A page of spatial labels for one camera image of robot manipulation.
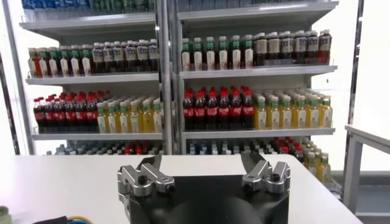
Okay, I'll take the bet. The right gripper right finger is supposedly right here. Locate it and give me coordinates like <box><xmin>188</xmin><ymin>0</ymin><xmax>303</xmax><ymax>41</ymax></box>
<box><xmin>240</xmin><ymin>152</ymin><xmax>292</xmax><ymax>195</ymax></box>

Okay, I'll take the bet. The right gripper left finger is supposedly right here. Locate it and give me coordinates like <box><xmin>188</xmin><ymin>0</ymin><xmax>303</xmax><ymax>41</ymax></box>
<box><xmin>118</xmin><ymin>153</ymin><xmax>176</xmax><ymax>198</ymax></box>

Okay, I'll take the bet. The grey metal shelf board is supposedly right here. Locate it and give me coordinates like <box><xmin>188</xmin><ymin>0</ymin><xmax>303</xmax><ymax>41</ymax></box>
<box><xmin>31</xmin><ymin>131</ymin><xmax>164</xmax><ymax>141</ymax></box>
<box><xmin>19</xmin><ymin>12</ymin><xmax>157</xmax><ymax>31</ymax></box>
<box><xmin>179</xmin><ymin>65</ymin><xmax>338</xmax><ymax>80</ymax></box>
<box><xmin>182</xmin><ymin>127</ymin><xmax>336</xmax><ymax>140</ymax></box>
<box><xmin>25</xmin><ymin>72</ymin><xmax>160</xmax><ymax>86</ymax></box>
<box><xmin>177</xmin><ymin>1</ymin><xmax>339</xmax><ymax>22</ymax></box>

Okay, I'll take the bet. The yellow juice bottle green label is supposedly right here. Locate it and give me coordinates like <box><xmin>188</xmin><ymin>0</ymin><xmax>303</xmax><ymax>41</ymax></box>
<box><xmin>129</xmin><ymin>100</ymin><xmax>141</xmax><ymax>134</ymax></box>
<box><xmin>267</xmin><ymin>96</ymin><xmax>281</xmax><ymax>130</ymax></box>
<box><xmin>293</xmin><ymin>96</ymin><xmax>308</xmax><ymax>129</ymax></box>
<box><xmin>107</xmin><ymin>102</ymin><xmax>119</xmax><ymax>134</ymax></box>
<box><xmin>316</xmin><ymin>152</ymin><xmax>332</xmax><ymax>184</ymax></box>
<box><xmin>280</xmin><ymin>96</ymin><xmax>294</xmax><ymax>129</ymax></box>
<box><xmin>96</xmin><ymin>103</ymin><xmax>108</xmax><ymax>134</ymax></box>
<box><xmin>254</xmin><ymin>96</ymin><xmax>268</xmax><ymax>130</ymax></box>
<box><xmin>118</xmin><ymin>102</ymin><xmax>130</xmax><ymax>134</ymax></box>
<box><xmin>307</xmin><ymin>96</ymin><xmax>321</xmax><ymax>129</ymax></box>
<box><xmin>319</xmin><ymin>96</ymin><xmax>333</xmax><ymax>128</ymax></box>
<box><xmin>140</xmin><ymin>99</ymin><xmax>152</xmax><ymax>134</ymax></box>
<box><xmin>151</xmin><ymin>99</ymin><xmax>163</xmax><ymax>133</ymax></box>

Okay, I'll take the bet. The cola bottle red cap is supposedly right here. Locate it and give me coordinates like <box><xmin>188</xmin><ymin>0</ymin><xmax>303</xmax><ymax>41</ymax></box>
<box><xmin>33</xmin><ymin>97</ymin><xmax>46</xmax><ymax>132</ymax></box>
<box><xmin>242</xmin><ymin>88</ymin><xmax>255</xmax><ymax>129</ymax></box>
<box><xmin>54</xmin><ymin>96</ymin><xmax>66</xmax><ymax>132</ymax></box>
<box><xmin>206</xmin><ymin>89</ymin><xmax>218</xmax><ymax>130</ymax></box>
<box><xmin>86</xmin><ymin>94</ymin><xmax>98</xmax><ymax>132</ymax></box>
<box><xmin>65</xmin><ymin>96</ymin><xmax>77</xmax><ymax>132</ymax></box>
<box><xmin>230</xmin><ymin>88</ymin><xmax>243</xmax><ymax>130</ymax></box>
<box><xmin>218</xmin><ymin>89</ymin><xmax>230</xmax><ymax>130</ymax></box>
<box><xmin>183</xmin><ymin>91</ymin><xmax>195</xmax><ymax>130</ymax></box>
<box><xmin>75</xmin><ymin>94</ymin><xmax>88</xmax><ymax>132</ymax></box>
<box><xmin>194</xmin><ymin>90</ymin><xmax>207</xmax><ymax>130</ymax></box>
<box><xmin>44</xmin><ymin>97</ymin><xmax>56</xmax><ymax>132</ymax></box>

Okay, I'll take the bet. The grey metal shelving unit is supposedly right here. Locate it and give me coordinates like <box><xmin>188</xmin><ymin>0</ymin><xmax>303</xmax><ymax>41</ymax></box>
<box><xmin>171</xmin><ymin>0</ymin><xmax>341</xmax><ymax>156</ymax></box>
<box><xmin>1</xmin><ymin>0</ymin><xmax>172</xmax><ymax>156</ymax></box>

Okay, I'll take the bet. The dark bottle white blue label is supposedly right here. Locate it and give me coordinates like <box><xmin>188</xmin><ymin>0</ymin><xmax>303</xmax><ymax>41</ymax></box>
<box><xmin>294</xmin><ymin>30</ymin><xmax>308</xmax><ymax>65</ymax></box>
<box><xmin>102</xmin><ymin>41</ymin><xmax>115</xmax><ymax>74</ymax></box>
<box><xmin>279</xmin><ymin>31</ymin><xmax>295</xmax><ymax>66</ymax></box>
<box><xmin>113</xmin><ymin>41</ymin><xmax>126</xmax><ymax>74</ymax></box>
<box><xmin>125</xmin><ymin>40</ymin><xmax>137</xmax><ymax>73</ymax></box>
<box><xmin>147</xmin><ymin>38</ymin><xmax>160</xmax><ymax>72</ymax></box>
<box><xmin>306</xmin><ymin>30</ymin><xmax>320</xmax><ymax>65</ymax></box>
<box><xmin>91</xmin><ymin>42</ymin><xmax>104</xmax><ymax>74</ymax></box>
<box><xmin>136</xmin><ymin>40</ymin><xmax>149</xmax><ymax>72</ymax></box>

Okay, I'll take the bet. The dark bottle beige label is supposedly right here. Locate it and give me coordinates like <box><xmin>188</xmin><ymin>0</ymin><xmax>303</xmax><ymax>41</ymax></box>
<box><xmin>254</xmin><ymin>32</ymin><xmax>268</xmax><ymax>67</ymax></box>
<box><xmin>267</xmin><ymin>32</ymin><xmax>280</xmax><ymax>66</ymax></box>

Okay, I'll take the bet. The red brown tea bottle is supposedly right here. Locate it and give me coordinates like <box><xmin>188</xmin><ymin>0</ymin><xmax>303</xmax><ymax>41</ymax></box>
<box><xmin>318</xmin><ymin>29</ymin><xmax>333</xmax><ymax>65</ymax></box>

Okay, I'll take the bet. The reddish tea bottle green cap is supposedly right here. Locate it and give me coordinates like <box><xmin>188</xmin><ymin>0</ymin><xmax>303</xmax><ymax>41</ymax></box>
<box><xmin>27</xmin><ymin>47</ymin><xmax>40</xmax><ymax>79</ymax></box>

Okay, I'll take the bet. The yellow blue cable loop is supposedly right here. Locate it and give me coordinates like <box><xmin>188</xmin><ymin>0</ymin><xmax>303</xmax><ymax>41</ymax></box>
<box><xmin>66</xmin><ymin>215</ymin><xmax>94</xmax><ymax>224</ymax></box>

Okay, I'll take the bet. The grey metal frame side table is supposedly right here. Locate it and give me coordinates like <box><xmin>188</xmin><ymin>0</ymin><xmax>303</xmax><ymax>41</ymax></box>
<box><xmin>342</xmin><ymin>124</ymin><xmax>390</xmax><ymax>224</ymax></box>

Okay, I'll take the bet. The black slanted metal post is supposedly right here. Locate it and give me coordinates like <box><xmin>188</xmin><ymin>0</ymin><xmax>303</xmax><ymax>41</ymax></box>
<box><xmin>347</xmin><ymin>0</ymin><xmax>366</xmax><ymax>125</ymax></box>
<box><xmin>0</xmin><ymin>51</ymin><xmax>21</xmax><ymax>155</ymax></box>

